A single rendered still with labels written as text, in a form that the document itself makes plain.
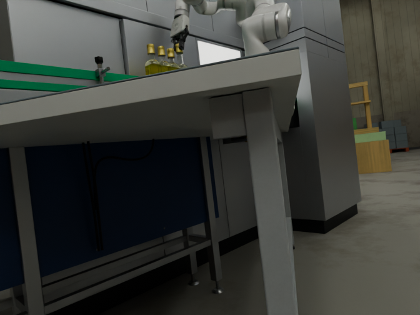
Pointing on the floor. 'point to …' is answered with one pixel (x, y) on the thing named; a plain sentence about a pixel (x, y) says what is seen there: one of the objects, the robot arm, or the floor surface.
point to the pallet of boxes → (394, 134)
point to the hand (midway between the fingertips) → (179, 46)
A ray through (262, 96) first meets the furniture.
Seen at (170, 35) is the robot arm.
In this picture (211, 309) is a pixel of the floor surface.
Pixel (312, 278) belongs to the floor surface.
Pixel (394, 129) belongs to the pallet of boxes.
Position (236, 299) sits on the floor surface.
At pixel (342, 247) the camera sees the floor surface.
